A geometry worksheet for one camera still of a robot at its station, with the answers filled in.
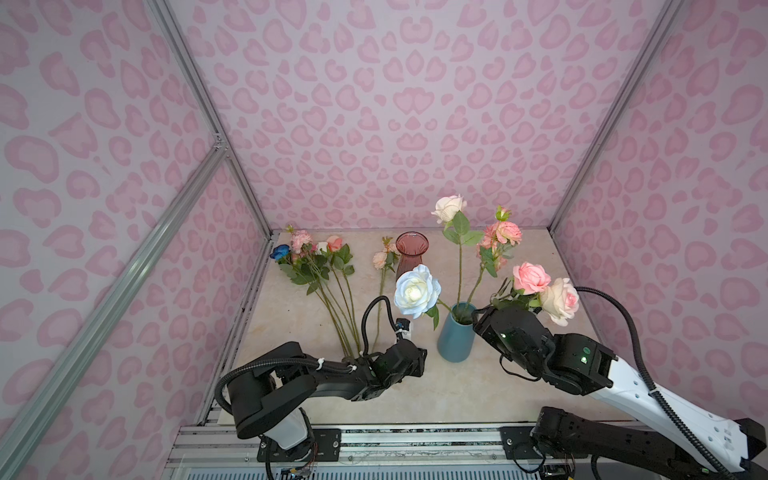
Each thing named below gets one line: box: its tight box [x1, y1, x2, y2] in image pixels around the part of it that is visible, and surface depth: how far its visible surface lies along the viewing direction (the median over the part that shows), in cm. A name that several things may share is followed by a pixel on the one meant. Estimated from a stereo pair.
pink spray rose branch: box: [468, 205, 522, 303], surface depth 65 cm
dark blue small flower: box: [270, 244, 291, 260], surface depth 108 cm
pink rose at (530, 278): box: [512, 262, 551, 295], surface depth 52 cm
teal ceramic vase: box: [437, 302, 477, 363], surface depth 82 cm
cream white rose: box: [431, 195, 484, 304], surface depth 69 cm
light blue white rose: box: [394, 264, 442, 319], surface depth 52 cm
